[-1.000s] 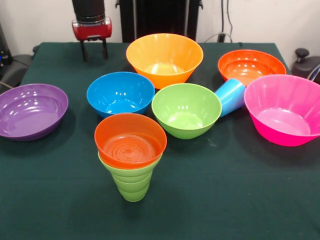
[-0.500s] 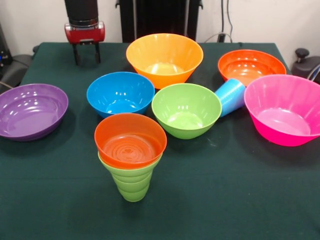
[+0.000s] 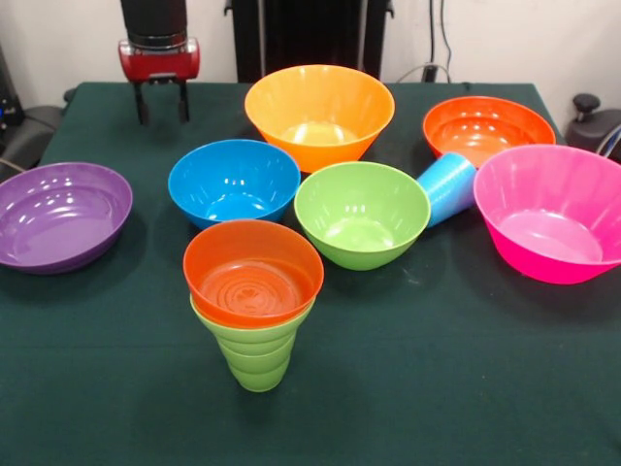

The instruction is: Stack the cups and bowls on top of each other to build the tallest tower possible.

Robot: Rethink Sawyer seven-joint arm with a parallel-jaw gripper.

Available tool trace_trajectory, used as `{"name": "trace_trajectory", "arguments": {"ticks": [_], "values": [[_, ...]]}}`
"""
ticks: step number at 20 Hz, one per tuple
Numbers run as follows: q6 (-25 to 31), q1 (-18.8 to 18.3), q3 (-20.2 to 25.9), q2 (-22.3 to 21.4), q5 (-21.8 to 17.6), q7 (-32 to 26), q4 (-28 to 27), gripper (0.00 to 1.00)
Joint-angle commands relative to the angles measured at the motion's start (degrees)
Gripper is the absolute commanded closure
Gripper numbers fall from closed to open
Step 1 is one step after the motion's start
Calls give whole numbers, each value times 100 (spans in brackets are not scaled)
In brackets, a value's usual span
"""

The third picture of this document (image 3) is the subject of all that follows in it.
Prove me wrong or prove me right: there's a large yellow-orange bowl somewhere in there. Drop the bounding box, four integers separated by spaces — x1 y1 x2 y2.
244 64 396 175

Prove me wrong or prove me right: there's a blue cup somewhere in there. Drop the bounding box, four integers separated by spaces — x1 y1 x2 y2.
415 151 477 229

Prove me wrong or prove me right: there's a stack of green cups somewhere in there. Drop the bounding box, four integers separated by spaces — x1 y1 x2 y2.
224 339 295 393

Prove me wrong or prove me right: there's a large green bowl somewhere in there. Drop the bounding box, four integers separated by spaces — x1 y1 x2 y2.
293 161 433 272

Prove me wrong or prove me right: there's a wide purple bowl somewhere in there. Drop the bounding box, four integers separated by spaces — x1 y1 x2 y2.
0 161 134 276

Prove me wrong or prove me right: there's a dark green tablecloth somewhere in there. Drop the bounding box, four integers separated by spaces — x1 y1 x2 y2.
0 81 621 466

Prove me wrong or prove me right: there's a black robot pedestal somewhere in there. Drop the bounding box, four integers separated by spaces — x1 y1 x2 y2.
223 0 395 83

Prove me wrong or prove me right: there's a wide red-orange bowl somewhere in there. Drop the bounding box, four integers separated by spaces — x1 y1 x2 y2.
421 95 558 169

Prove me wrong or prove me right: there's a grey chair with black knob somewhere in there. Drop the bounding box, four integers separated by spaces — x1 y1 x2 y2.
565 93 621 161

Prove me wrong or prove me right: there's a large pink bowl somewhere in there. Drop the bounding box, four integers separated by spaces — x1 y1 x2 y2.
473 144 621 286

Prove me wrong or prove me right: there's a small green bowl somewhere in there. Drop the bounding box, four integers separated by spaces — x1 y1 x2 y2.
188 292 317 359

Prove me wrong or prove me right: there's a black equipment box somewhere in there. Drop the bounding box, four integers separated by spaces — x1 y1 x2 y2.
0 43 25 135

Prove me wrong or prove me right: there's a blue bowl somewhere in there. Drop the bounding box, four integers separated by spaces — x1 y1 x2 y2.
167 139 302 232

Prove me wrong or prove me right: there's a black wall cable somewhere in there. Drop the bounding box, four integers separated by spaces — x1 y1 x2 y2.
429 0 455 83

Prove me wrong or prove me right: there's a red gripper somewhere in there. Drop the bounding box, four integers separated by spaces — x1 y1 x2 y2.
117 37 202 126

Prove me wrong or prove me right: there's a white cable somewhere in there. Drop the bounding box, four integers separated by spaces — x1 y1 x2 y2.
395 62 429 83

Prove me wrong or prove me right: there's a small orange bowl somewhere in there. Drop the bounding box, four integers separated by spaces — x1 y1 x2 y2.
181 218 326 329

